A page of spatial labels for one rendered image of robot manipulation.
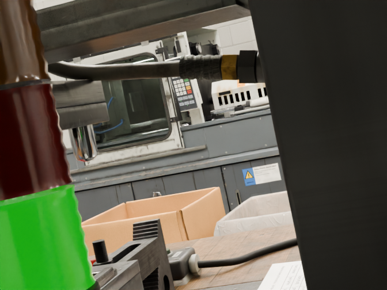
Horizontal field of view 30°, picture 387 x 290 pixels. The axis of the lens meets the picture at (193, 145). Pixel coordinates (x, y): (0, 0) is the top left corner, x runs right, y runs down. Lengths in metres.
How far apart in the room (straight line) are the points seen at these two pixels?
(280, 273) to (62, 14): 0.44
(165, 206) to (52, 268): 3.15
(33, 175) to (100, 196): 5.28
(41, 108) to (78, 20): 0.23
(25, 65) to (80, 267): 0.07
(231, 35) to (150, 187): 2.30
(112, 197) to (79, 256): 5.23
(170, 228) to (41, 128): 2.58
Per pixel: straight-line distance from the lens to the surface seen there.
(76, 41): 0.47
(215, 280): 0.85
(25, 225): 0.23
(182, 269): 0.86
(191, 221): 2.86
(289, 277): 0.79
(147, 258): 0.74
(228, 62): 0.55
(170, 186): 5.28
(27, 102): 0.23
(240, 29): 7.09
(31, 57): 0.24
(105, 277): 0.56
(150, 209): 3.41
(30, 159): 0.23
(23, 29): 0.24
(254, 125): 5.05
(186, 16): 0.44
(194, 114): 5.17
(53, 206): 0.24
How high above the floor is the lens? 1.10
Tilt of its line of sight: 3 degrees down
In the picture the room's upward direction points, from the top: 12 degrees counter-clockwise
